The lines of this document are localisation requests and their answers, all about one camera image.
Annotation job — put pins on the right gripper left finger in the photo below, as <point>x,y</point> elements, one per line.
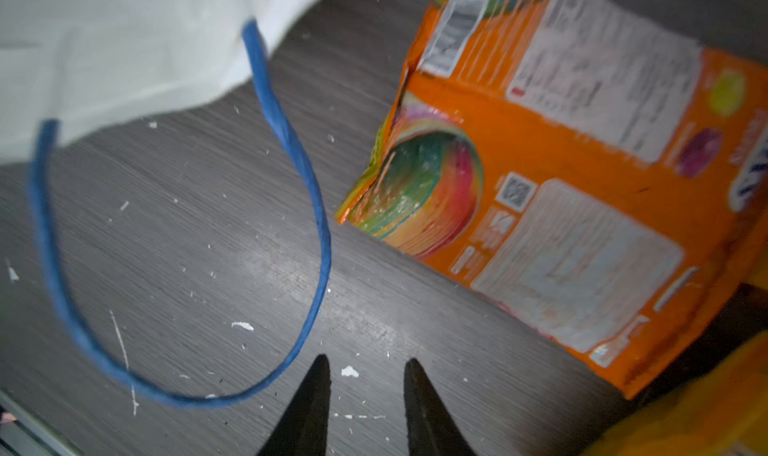
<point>303,428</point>

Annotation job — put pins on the orange Fox's candy bag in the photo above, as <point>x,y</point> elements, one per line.
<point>581,165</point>

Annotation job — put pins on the blue checkered paper bag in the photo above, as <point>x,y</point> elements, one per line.
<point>188,237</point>

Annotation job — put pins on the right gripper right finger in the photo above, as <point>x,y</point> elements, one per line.
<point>431,429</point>

